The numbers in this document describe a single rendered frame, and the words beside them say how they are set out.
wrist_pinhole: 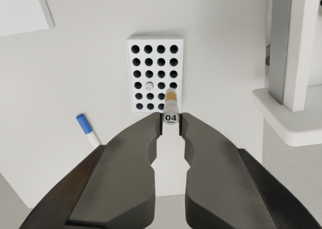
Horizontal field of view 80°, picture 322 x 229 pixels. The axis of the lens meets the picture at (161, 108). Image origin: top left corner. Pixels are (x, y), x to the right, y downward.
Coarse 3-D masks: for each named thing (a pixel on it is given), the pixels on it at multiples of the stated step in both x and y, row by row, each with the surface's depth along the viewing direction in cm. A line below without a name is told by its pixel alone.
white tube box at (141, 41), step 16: (128, 48) 29; (144, 48) 29; (160, 48) 32; (176, 48) 31; (128, 64) 30; (144, 64) 30; (160, 64) 31; (176, 64) 30; (144, 80) 31; (160, 80) 31; (176, 80) 31; (144, 96) 32; (160, 96) 33; (144, 112) 34; (160, 112) 33
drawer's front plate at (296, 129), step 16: (256, 96) 26; (320, 96) 23; (272, 112) 22; (288, 112) 21; (304, 112) 21; (320, 112) 20; (288, 128) 19; (304, 128) 19; (320, 128) 18; (288, 144) 19; (304, 144) 19
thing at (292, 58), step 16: (288, 0) 18; (304, 0) 16; (320, 0) 21; (272, 16) 22; (288, 16) 19; (304, 16) 17; (320, 16) 22; (272, 32) 22; (288, 32) 19; (304, 32) 17; (320, 32) 23; (272, 48) 23; (288, 48) 20; (304, 48) 18; (320, 48) 23; (272, 64) 23; (288, 64) 20; (304, 64) 19; (320, 64) 24; (272, 80) 24; (288, 80) 21; (304, 80) 19; (320, 80) 25; (272, 96) 25; (288, 96) 21; (304, 96) 20
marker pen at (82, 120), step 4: (80, 116) 37; (84, 116) 38; (80, 120) 37; (84, 120) 38; (80, 124) 38; (84, 124) 38; (88, 124) 39; (84, 128) 38; (88, 128) 39; (84, 132) 39; (88, 132) 39; (92, 132) 40; (88, 136) 39; (92, 136) 39; (92, 140) 40; (96, 140) 40; (92, 144) 40; (96, 144) 40; (100, 144) 41
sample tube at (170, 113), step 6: (168, 90) 17; (174, 90) 17; (168, 96) 16; (174, 96) 16; (168, 102) 15; (174, 102) 15; (168, 108) 14; (174, 108) 14; (168, 114) 14; (174, 114) 14; (168, 120) 14; (174, 120) 14
